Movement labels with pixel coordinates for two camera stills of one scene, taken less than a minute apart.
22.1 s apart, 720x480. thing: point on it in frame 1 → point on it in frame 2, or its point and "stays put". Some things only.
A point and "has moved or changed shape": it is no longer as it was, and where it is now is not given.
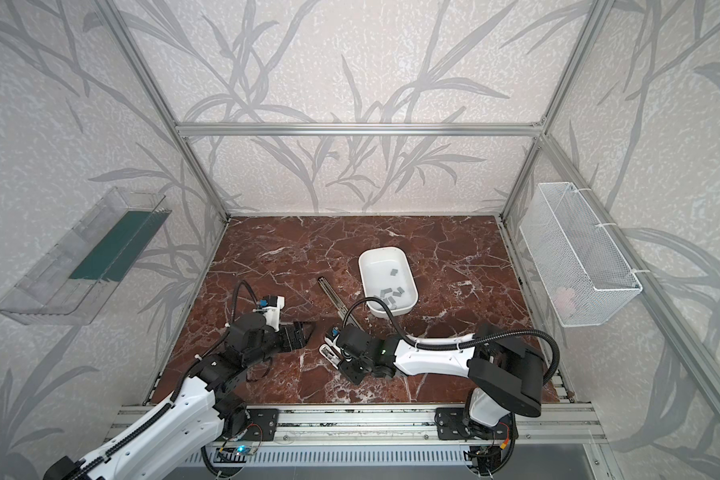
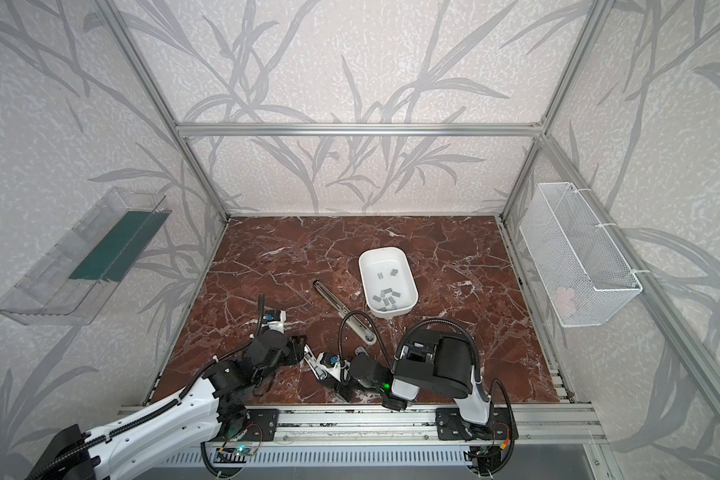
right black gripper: (341, 347) → (342, 377)
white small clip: (330, 355) has moved or changed shape
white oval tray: (387, 274) stays put
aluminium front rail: (365, 425) stays put
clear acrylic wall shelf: (77, 280) stays put
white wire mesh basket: (586, 278) stays put
